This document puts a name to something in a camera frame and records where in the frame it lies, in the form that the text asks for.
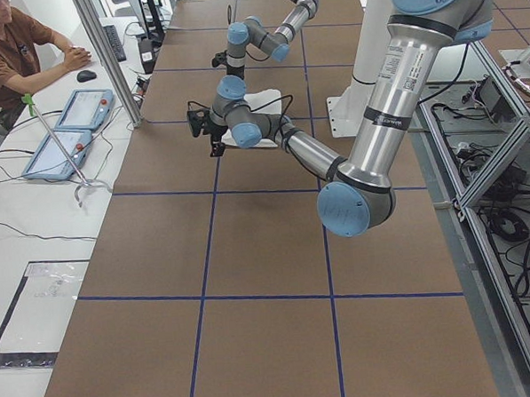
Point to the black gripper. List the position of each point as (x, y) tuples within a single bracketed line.
[(232, 70), (218, 132)]

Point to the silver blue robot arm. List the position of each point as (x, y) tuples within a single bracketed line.
[(358, 192), (251, 31)]

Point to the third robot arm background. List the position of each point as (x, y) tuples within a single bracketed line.
[(517, 62)]

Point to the blue teach pendant far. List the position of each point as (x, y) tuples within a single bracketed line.
[(86, 110)]

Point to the blue teach pendant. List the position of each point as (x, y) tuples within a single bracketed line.
[(86, 110), (48, 162)]

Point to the black keyboard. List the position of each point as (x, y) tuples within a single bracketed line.
[(115, 42)]

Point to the black computer mouse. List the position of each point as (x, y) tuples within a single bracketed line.
[(85, 76)]

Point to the blue teach pendant near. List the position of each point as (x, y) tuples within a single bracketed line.
[(48, 162)]

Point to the metal rod green tip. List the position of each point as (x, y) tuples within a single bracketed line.
[(84, 182)]

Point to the person in brown shirt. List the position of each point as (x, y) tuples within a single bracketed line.
[(20, 71)]

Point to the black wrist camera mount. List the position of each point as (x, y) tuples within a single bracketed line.
[(198, 121), (220, 59)]

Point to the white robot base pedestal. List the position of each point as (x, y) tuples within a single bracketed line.
[(346, 112)]

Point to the aluminium frame post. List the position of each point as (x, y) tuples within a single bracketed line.
[(92, 26)]

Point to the aluminium frame rack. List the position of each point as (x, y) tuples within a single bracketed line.
[(472, 132)]

